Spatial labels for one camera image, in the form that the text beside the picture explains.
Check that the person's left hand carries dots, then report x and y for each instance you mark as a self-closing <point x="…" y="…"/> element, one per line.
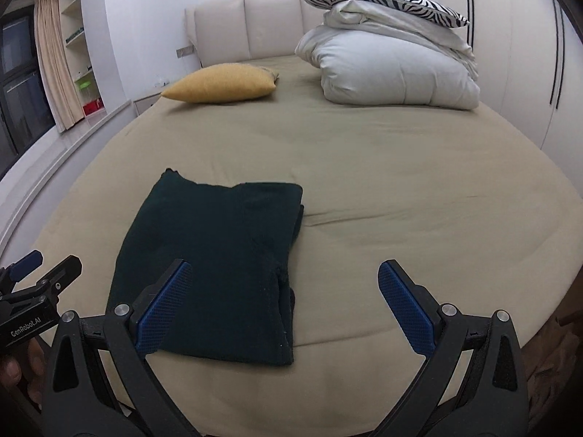
<point x="13" y="366"/>

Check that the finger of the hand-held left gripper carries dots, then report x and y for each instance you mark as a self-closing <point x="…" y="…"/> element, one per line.
<point x="57" y="275"/>
<point x="26" y="266"/>

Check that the white wall shelf unit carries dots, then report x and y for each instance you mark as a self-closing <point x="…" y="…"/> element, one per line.
<point x="82" y="36"/>

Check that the white window ledge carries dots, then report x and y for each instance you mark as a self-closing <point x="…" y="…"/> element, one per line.
<point x="68" y="145"/>

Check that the cream padded headboard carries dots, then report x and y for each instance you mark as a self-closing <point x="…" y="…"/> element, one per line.
<point x="255" y="27"/>

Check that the dark window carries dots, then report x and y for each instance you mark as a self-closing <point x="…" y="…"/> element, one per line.
<point x="20" y="77"/>

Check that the green box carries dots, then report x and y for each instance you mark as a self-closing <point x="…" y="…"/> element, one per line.
<point x="84" y="85"/>

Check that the white wardrobe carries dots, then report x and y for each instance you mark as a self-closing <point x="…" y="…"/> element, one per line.
<point x="514" y="54"/>

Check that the grey wall switch plate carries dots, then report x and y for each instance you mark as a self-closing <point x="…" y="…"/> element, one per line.
<point x="184" y="51"/>

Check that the beige bed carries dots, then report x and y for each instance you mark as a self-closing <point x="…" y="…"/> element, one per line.
<point x="364" y="168"/>

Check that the red box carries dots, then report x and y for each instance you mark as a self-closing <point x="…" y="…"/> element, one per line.
<point x="92" y="106"/>

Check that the dark green knit sweater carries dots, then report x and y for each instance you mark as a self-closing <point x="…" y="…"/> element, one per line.
<point x="214" y="246"/>

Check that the white folded duvet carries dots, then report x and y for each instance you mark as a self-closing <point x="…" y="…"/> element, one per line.
<point x="391" y="73"/>

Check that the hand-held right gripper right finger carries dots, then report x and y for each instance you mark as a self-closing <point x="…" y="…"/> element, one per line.
<point x="405" y="305"/>

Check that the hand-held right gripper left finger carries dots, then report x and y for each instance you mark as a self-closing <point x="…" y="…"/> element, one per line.
<point x="165" y="305"/>

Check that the yellow pillow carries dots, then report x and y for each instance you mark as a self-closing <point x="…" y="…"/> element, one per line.
<point x="223" y="83"/>

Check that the beige curtain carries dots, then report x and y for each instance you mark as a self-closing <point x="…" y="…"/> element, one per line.
<point x="57" y="63"/>

